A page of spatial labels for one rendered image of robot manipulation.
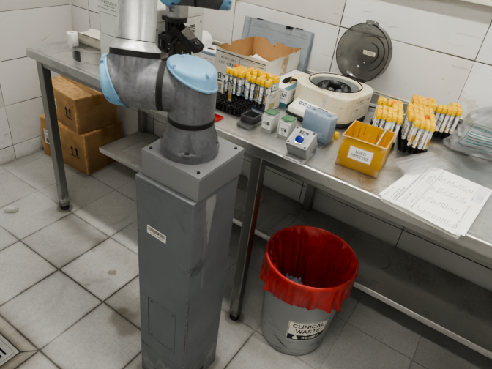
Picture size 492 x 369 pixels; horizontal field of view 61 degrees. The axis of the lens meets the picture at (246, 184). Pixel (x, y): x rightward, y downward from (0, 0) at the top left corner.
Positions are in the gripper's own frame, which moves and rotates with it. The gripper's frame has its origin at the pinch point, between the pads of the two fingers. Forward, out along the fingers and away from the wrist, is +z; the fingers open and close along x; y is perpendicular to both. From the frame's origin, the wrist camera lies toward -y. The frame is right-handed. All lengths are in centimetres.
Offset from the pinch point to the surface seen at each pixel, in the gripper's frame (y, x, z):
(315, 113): -50, -7, -1
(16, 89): 140, -17, 53
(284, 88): -28.8, -26.0, 1.7
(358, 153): -69, 0, 3
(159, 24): 8.8, 0.9, -16.2
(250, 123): -30.9, -0.3, 6.9
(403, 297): -97, -28, 69
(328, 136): -56, -7, 5
